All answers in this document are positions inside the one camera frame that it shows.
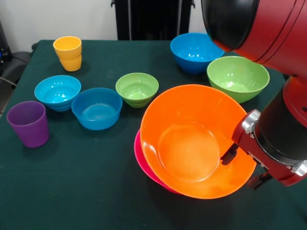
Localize dark green tablecloth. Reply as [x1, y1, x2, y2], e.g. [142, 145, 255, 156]
[0, 39, 307, 230]

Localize black computer tower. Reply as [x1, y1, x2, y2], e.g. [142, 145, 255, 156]
[0, 20, 12, 63]

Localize small light blue bowl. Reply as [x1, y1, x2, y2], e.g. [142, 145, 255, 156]
[34, 75, 82, 112]

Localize dark blue bowl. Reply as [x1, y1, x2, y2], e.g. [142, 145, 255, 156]
[71, 87, 123, 131]

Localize large green bowl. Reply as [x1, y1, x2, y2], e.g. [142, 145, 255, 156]
[207, 56, 271, 104]

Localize small green bowl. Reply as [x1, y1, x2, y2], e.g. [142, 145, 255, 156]
[115, 72, 159, 108]

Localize yellow cup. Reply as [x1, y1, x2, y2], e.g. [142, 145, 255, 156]
[52, 35, 83, 72]

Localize purple cup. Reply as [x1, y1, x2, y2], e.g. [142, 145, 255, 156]
[6, 101, 50, 149]

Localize large pink bowl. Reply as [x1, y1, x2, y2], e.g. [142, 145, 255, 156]
[133, 129, 179, 194]

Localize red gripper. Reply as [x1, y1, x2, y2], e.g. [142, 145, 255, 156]
[220, 112, 307, 190]

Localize large orange bowl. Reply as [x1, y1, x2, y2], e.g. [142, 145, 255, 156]
[140, 84, 257, 199]

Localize medium blue bowl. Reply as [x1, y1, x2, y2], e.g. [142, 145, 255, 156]
[170, 33, 225, 75]

